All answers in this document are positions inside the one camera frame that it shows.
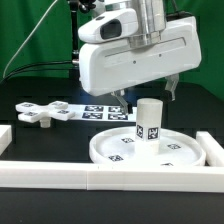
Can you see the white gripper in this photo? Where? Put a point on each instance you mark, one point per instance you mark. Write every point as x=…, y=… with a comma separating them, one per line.
x=113, y=66

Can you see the white round table top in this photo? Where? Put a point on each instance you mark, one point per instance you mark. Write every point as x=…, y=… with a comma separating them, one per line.
x=120, y=146

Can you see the white cross-shaped table base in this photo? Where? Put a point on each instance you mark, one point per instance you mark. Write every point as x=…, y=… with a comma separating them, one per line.
x=31, y=113

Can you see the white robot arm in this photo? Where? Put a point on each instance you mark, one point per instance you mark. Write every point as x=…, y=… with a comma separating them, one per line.
x=133, y=42

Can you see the white marker sheet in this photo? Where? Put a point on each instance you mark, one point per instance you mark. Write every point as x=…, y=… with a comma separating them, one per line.
x=100, y=113

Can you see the white right fence bar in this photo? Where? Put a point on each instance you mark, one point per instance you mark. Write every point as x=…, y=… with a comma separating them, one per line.
x=214, y=151

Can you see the white fence bar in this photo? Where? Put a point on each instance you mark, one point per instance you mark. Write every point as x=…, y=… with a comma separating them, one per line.
x=214, y=151
x=5, y=137
x=48, y=175

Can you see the white left fence bar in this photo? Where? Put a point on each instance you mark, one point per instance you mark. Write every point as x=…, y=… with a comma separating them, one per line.
x=5, y=137

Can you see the white front fence bar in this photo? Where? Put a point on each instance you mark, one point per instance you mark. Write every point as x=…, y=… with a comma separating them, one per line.
x=48, y=175

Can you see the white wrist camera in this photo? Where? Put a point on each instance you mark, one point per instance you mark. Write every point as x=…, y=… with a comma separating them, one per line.
x=111, y=25

